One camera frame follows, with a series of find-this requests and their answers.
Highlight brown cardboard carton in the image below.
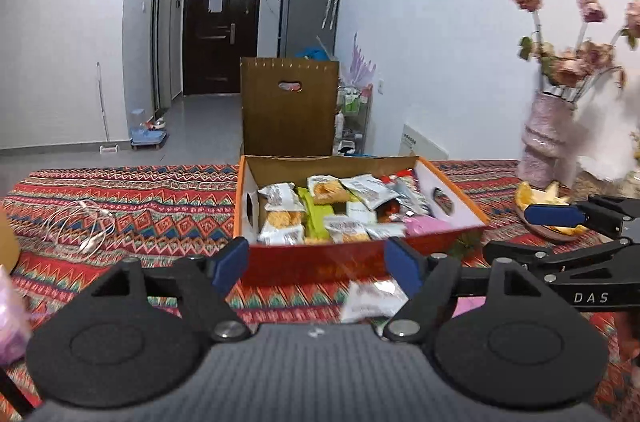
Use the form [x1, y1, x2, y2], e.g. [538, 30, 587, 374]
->
[240, 57, 340, 158]

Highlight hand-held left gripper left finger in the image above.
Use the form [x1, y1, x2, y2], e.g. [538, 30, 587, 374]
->
[87, 237, 251, 343]

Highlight dried pink flowers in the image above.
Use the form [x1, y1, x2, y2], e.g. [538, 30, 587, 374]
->
[509, 0, 640, 99]

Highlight metal storage cart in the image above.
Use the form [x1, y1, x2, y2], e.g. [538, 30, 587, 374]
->
[334, 85, 373, 155]

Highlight side door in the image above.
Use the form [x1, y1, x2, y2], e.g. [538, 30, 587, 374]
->
[151, 0, 176, 111]

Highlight blue pet feeder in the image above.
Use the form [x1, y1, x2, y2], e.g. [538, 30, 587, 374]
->
[130, 108, 169, 150]

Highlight white bouquet wrapping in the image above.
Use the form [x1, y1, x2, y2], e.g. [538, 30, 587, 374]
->
[570, 77, 640, 184]

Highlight pink ribbed vase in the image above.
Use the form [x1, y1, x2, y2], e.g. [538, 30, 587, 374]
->
[516, 91, 581, 189]

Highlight white brown-print snack packet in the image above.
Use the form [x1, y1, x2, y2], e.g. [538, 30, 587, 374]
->
[341, 279, 409, 324]

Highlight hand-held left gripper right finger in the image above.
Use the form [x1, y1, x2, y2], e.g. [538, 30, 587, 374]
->
[382, 237, 548, 344]

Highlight person's right hand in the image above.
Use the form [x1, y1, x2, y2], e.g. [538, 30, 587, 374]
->
[617, 315, 640, 395]

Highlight grey refrigerator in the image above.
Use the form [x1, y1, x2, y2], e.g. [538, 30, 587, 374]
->
[277, 0, 343, 60]

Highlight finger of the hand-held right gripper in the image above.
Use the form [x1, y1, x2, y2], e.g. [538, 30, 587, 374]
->
[524, 196, 640, 239]
[482, 238, 640, 283]

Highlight brown plate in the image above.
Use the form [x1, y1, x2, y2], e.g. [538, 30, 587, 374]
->
[515, 189, 591, 243]

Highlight clear coiled cable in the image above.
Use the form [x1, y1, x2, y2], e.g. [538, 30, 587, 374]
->
[46, 198, 117, 254]

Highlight purple wall decoration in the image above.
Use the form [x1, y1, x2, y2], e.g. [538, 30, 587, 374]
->
[342, 32, 377, 87]

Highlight dark brown entrance door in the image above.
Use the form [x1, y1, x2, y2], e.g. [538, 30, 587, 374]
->
[182, 0, 264, 96]

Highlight pink snack packet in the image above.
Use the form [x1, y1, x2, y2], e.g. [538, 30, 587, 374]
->
[452, 296, 487, 318]

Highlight round wooden board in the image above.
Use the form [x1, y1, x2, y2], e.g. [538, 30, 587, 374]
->
[0, 206, 21, 276]

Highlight orange cardboard box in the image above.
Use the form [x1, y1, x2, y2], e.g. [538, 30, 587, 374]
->
[232, 155, 491, 288]

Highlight pile of assorted snack packets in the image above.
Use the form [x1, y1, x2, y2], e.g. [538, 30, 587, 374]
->
[256, 173, 453, 246]

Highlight white wall box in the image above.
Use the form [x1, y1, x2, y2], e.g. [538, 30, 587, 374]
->
[400, 123, 449, 161]

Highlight green snack packet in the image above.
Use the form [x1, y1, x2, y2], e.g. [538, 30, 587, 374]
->
[298, 186, 334, 239]

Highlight orange peels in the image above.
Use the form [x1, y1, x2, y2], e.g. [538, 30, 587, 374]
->
[516, 182, 588, 235]

